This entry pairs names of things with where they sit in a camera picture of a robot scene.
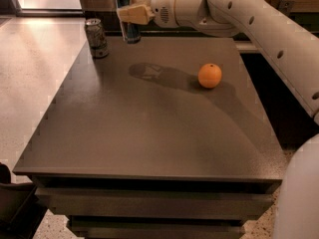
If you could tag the dark chair at corner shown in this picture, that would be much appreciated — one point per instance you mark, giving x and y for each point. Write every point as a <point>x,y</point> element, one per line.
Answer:
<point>21,211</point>

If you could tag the grey drawer cabinet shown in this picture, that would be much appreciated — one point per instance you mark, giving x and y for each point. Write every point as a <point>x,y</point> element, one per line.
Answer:
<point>133,147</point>

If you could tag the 7up soda can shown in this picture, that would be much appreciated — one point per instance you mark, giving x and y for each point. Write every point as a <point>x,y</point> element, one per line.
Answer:
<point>96,38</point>

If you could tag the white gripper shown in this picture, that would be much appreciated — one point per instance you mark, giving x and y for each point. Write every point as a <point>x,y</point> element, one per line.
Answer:
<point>162,8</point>

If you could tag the blue silver redbull can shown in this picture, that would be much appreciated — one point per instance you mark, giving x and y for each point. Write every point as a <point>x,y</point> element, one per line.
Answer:
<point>131,32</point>

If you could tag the right metal wall bracket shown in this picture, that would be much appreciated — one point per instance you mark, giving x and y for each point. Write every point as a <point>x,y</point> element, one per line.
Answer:
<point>285,6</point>

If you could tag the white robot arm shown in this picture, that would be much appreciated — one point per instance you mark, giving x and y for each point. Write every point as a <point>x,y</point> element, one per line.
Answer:
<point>291,51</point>

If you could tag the orange fruit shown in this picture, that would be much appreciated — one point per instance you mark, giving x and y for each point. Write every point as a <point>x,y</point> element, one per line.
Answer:
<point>209,76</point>

